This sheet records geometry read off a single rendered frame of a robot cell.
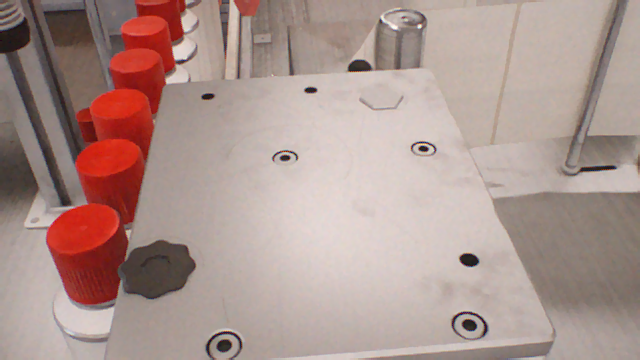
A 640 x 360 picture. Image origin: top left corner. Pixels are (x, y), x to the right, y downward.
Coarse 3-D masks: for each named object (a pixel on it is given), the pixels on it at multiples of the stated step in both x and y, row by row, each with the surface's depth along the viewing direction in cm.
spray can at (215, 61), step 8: (208, 0) 63; (208, 8) 63; (208, 16) 63; (208, 24) 64; (208, 32) 64; (208, 40) 65; (216, 48) 67; (216, 56) 67; (216, 64) 67; (216, 72) 68; (216, 80) 68
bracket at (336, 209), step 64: (192, 128) 22; (256, 128) 22; (320, 128) 22; (384, 128) 21; (448, 128) 21; (192, 192) 19; (256, 192) 19; (320, 192) 19; (384, 192) 19; (448, 192) 19; (128, 256) 17; (192, 256) 17; (256, 256) 17; (320, 256) 17; (384, 256) 17; (448, 256) 17; (512, 256) 17; (128, 320) 15; (192, 320) 15; (256, 320) 15; (320, 320) 15; (384, 320) 15; (448, 320) 15; (512, 320) 15
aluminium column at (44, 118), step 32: (32, 0) 53; (32, 32) 53; (0, 64) 54; (32, 64) 54; (32, 96) 57; (64, 96) 60; (32, 128) 58; (64, 128) 59; (32, 160) 61; (64, 160) 61; (64, 192) 65
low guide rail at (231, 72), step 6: (234, 6) 87; (234, 12) 85; (234, 18) 84; (228, 24) 82; (234, 24) 82; (228, 30) 81; (234, 30) 81; (228, 36) 79; (234, 36) 79; (228, 42) 78; (234, 42) 78; (228, 48) 77; (234, 48) 77; (228, 54) 75; (234, 54) 75; (228, 60) 74; (234, 60) 74; (228, 66) 73; (234, 66) 73; (228, 72) 72; (234, 72) 72; (228, 78) 71; (234, 78) 71
